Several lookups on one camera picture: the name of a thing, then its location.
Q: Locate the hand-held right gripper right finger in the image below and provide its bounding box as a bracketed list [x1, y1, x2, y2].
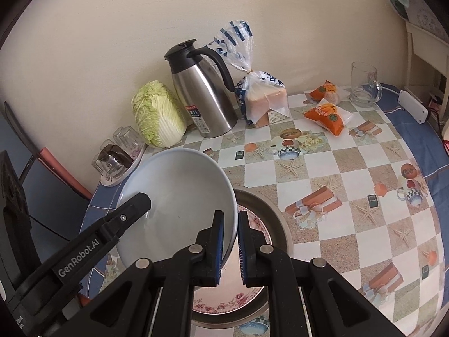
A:
[238, 211, 386, 337]

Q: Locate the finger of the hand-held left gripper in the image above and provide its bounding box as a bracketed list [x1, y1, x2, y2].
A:
[79, 192, 152, 244]

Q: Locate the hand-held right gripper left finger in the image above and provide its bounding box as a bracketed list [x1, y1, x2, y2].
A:
[89, 210, 225, 337]

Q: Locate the stainless steel basin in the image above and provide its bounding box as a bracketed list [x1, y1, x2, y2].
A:
[189, 184, 292, 328]

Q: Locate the white bowl with red flowers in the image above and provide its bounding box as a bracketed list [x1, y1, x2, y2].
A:
[115, 147, 238, 281]

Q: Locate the round pink floral plate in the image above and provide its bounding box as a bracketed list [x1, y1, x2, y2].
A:
[192, 209, 272, 313]

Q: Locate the white oval tray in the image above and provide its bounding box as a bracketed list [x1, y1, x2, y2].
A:
[100, 142, 147, 187]

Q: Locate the clear drinking glass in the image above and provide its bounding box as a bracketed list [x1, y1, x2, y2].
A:
[112, 126, 131, 150]
[92, 154, 123, 180]
[123, 126, 145, 153]

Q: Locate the dark blue panel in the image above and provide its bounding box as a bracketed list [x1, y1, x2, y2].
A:
[0, 102, 93, 264]

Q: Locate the pink board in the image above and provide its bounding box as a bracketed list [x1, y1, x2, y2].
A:
[38, 147, 95, 201]

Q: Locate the napa cabbage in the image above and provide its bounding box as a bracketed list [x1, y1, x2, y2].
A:
[131, 80, 187, 148]

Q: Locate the stainless steel thermos jug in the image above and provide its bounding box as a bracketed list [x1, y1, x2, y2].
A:
[164, 40, 239, 138]

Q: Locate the bagged sliced bread loaf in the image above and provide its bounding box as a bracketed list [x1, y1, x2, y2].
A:
[207, 20, 291, 129]

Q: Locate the orange snack packet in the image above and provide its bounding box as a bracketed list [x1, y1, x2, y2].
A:
[303, 99, 352, 137]
[309, 80, 351, 105]

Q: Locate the clear glass mug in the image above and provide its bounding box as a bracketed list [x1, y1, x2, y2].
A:
[348, 62, 383, 108]

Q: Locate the white power strip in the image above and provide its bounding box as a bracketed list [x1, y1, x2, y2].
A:
[398, 90, 429, 124]

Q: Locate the grey patterned cushion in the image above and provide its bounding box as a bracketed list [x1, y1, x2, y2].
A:
[407, 0, 449, 41]

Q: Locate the power cable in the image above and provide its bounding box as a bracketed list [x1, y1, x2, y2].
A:
[429, 93, 448, 137]

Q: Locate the cream wooden furniture frame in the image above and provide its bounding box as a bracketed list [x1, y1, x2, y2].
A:
[405, 20, 449, 113]

